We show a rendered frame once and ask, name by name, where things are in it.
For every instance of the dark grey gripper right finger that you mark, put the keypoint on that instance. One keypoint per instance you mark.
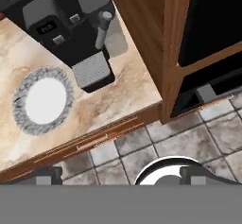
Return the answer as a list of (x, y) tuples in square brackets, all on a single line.
[(185, 176)]

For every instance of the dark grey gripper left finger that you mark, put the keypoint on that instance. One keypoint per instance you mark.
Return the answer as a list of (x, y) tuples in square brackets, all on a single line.
[(56, 175)]

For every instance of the white plate with grey rim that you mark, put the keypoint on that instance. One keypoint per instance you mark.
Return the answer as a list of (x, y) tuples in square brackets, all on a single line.
[(45, 101)]

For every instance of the wooden oven cabinet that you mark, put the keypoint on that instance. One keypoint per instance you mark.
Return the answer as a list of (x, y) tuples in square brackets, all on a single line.
[(148, 29)]

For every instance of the black oven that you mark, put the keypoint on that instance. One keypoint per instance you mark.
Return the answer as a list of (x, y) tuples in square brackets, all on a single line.
[(211, 20)]

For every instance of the white and black round thing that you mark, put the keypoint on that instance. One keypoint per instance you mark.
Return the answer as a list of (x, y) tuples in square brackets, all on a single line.
[(160, 171)]

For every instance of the wooden drawer front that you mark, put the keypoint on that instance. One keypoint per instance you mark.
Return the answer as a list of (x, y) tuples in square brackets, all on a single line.
[(94, 141)]

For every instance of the black and grey coffee machine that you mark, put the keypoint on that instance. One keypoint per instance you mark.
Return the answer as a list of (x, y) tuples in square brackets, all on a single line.
[(71, 42)]

